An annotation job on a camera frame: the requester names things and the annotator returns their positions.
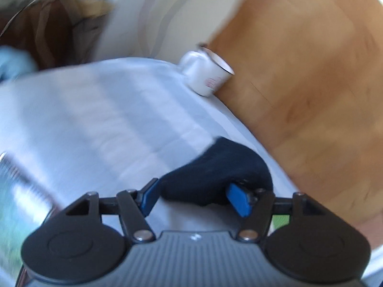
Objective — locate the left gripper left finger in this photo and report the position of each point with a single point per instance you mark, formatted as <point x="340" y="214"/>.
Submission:
<point x="90" y="237"/>

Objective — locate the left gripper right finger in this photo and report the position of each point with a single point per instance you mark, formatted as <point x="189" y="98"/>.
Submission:
<point x="299" y="236"/>

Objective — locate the navy green knit sweater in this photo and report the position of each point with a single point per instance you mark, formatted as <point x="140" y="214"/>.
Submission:
<point x="204" y="180"/>

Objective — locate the framed picture at bedside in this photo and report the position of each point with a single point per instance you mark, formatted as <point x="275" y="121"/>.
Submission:
<point x="25" y="205"/>

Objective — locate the blue white striped bedsheet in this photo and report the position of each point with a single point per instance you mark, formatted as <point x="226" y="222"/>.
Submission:
<point x="115" y="125"/>

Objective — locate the wooden headboard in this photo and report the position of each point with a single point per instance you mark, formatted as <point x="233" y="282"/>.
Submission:
<point x="308" y="85"/>

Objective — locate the white enamel mug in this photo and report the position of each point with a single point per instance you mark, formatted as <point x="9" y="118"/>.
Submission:
<point x="205" y="71"/>

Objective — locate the cluttered side table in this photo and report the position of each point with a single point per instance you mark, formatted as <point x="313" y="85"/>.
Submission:
<point x="45" y="34"/>

